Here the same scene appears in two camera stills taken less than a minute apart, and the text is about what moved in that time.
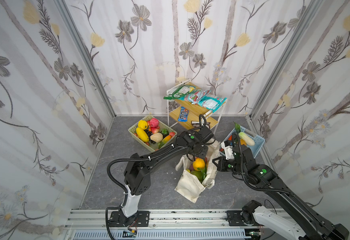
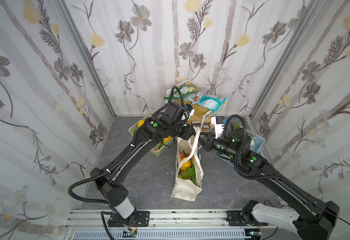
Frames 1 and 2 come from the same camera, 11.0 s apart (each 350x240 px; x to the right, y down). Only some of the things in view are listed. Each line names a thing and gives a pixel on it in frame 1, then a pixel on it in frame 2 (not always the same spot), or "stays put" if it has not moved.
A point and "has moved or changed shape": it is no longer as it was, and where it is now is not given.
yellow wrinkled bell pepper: x=142 y=124 stays put
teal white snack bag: x=212 y=103 stays put
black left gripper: x=201 y=149 -> x=188 y=131
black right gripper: x=220 y=164 -> x=205 y=142
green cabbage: x=201 y=175 -> x=189 y=173
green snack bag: x=180 y=92 stays put
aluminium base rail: x=164 y=224 stays put
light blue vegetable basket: x=255 y=149 stays put
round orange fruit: x=199 y=164 -> x=187 y=164
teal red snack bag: x=194 y=97 stays put
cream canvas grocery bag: x=188 y=185 has moved or changed shape
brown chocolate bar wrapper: x=195 y=123 stays put
